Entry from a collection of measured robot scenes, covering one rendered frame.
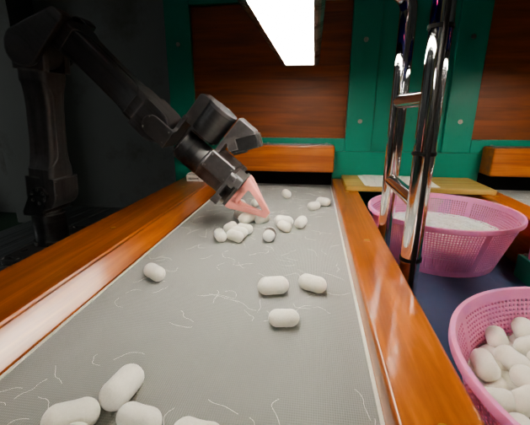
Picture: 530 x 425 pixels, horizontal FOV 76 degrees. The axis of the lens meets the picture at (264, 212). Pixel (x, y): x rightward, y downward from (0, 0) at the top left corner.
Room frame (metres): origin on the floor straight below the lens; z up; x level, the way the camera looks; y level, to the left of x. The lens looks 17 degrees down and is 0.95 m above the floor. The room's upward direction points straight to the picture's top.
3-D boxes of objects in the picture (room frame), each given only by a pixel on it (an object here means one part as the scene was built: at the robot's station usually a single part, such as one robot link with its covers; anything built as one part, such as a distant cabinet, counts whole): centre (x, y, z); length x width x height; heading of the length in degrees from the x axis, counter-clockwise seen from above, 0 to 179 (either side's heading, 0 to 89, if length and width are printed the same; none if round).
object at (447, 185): (0.84, -0.37, 0.77); 0.33 x 0.15 x 0.01; 82
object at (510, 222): (0.62, -0.34, 0.72); 0.27 x 0.27 x 0.10
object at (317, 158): (0.94, -0.04, 0.83); 0.30 x 0.06 x 0.07; 82
